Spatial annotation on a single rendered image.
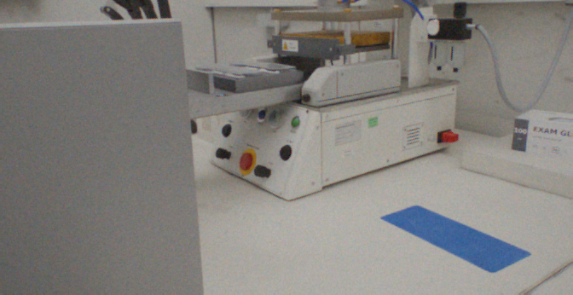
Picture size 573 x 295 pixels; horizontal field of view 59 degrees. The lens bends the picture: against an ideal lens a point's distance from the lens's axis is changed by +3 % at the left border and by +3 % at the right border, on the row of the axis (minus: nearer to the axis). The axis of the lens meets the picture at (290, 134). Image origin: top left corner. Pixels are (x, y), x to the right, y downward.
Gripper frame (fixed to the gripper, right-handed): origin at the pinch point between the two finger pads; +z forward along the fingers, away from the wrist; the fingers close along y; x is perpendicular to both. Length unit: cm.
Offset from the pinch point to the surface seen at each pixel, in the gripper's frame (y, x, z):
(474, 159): -46, 30, 44
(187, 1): -75, -144, 16
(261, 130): -13.1, 1.4, 22.8
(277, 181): -6.8, 12.2, 28.9
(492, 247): -18, 52, 36
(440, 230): -17, 43, 36
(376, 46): -44.1, 10.4, 16.2
